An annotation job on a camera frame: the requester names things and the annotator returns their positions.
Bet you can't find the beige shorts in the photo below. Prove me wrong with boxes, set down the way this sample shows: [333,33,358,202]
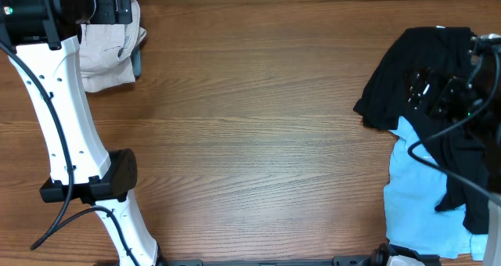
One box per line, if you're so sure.
[79,0,147,92]

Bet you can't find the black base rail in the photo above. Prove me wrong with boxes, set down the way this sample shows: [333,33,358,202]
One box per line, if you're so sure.
[93,242,443,266]

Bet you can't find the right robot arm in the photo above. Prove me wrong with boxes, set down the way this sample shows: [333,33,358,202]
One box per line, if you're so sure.
[407,34,500,266]

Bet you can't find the black garment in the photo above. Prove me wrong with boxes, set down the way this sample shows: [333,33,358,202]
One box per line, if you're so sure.
[354,27,500,235]

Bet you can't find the light blue garment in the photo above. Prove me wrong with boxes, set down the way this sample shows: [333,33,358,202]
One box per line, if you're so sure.
[384,117,488,261]

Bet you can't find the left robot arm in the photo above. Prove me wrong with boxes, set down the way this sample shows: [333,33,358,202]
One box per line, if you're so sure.
[1,0,164,265]

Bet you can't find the folded light blue jeans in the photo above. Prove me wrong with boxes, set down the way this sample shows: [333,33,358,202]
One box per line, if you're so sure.
[131,46,142,77]

